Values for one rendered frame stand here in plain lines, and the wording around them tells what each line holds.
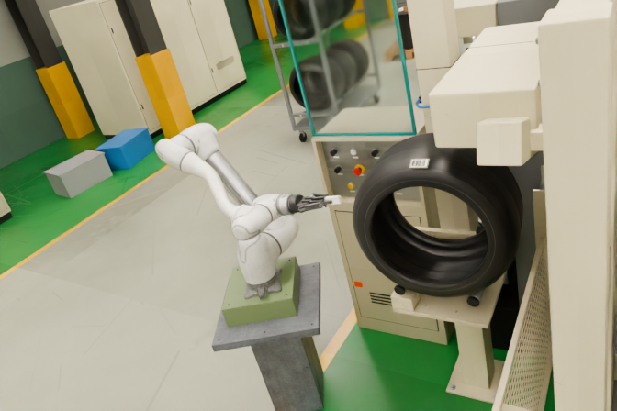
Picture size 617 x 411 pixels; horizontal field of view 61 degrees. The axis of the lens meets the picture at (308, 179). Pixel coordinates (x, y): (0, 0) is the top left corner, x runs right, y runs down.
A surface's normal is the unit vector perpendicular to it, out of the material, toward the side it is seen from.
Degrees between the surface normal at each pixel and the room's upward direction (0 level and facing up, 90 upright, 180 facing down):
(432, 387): 0
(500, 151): 72
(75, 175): 90
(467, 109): 90
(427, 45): 90
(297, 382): 90
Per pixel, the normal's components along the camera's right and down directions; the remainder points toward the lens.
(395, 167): -0.61, -0.33
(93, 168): 0.76, 0.11
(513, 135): -0.53, 0.19
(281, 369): -0.02, 0.44
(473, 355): -0.48, 0.48
